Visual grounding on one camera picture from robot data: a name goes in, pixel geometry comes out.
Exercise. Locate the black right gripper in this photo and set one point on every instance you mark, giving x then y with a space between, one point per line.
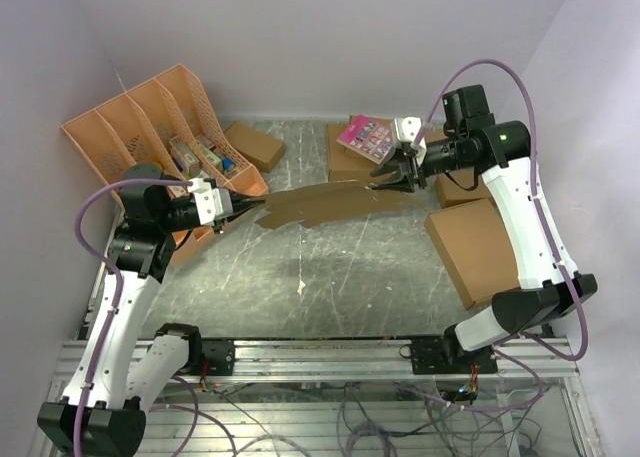
394 165

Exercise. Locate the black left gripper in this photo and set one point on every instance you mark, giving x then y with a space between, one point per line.
238 204

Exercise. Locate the cardboard box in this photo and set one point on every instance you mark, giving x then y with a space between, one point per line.
314 205

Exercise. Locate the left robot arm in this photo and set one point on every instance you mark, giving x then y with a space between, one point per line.
103 409

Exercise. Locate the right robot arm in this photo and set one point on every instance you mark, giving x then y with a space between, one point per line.
502 157

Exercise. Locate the brown box back right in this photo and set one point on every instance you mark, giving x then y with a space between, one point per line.
433 136

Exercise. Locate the small brown box right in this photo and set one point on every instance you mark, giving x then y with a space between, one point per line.
451 193

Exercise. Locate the large brown box under book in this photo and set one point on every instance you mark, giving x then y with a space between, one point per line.
344 165

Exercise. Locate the small brown box by organizer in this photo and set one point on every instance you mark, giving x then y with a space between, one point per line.
260 149

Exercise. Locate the big brown box front right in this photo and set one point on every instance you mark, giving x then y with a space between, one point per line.
474 247

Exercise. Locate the pink children's book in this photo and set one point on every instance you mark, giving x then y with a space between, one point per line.
368 137

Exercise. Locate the small printed carton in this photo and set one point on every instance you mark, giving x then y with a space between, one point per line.
186 160

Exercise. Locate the peach plastic file organizer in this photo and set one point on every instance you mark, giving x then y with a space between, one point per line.
137 125

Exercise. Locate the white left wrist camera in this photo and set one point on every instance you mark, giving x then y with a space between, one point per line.
202 192

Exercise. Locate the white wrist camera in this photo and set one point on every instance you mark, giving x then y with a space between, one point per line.
409 130
202 192

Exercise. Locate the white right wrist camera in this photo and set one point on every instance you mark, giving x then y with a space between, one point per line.
409 130

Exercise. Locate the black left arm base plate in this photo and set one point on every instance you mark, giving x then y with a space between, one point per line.
211 357

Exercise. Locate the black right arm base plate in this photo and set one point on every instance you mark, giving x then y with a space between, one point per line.
435 355

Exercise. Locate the aluminium mounting rail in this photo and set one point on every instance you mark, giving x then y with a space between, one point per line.
372 360

